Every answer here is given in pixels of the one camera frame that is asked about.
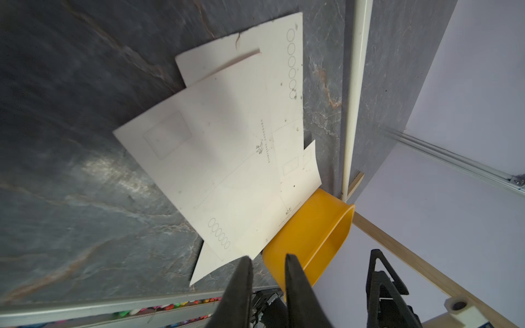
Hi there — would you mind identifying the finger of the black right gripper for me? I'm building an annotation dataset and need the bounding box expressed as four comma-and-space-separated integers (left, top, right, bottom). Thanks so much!
366, 249, 410, 295
366, 271, 422, 328

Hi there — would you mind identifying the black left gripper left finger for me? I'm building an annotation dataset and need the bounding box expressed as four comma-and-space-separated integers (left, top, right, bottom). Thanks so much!
206, 256, 253, 328

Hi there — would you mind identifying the yellow plastic tray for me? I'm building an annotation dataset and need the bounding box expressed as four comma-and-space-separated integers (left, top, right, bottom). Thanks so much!
262, 189, 355, 291

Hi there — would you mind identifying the white postcard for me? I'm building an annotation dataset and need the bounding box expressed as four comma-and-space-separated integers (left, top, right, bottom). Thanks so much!
272, 121, 321, 232
189, 243, 228, 286
113, 51, 303, 260
175, 12, 303, 129

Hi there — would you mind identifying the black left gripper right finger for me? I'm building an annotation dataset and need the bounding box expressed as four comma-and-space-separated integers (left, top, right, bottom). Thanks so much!
285, 254, 332, 327

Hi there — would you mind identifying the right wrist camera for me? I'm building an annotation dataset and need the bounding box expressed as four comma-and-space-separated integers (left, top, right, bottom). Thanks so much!
422, 296, 494, 328

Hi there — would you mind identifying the wooden drying rack frame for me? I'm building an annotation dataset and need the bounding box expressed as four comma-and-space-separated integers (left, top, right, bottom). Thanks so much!
340, 0, 515, 327

